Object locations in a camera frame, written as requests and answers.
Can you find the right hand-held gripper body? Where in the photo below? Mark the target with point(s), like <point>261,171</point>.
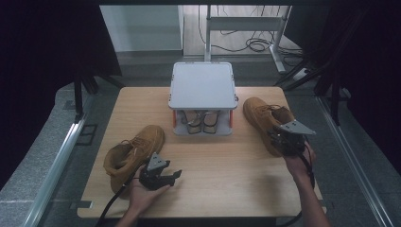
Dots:
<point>290,142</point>

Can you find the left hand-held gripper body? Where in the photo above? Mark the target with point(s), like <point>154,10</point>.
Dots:
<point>153,179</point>

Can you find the tan suede boot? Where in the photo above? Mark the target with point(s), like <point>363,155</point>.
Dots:
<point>138,148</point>
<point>258,116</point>

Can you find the grey shoe rack orange posts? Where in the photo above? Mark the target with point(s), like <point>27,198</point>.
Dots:
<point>201,85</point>

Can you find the person's left hand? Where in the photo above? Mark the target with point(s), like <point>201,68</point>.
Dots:
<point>142,198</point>

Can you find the person's right hand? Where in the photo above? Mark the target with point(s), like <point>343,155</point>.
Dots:
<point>296,167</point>

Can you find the black metal stand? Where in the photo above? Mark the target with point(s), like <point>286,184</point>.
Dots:
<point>77,94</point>
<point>335,94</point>

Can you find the white power strip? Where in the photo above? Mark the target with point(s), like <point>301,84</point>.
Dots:
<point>301,74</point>

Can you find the white panel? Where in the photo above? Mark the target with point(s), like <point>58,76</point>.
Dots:
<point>142,28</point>

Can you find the aluminium rail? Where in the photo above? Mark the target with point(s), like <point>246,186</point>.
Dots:
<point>353,164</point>
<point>60,157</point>

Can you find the grey metal desk frame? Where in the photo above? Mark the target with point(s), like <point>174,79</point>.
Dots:
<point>242,23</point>

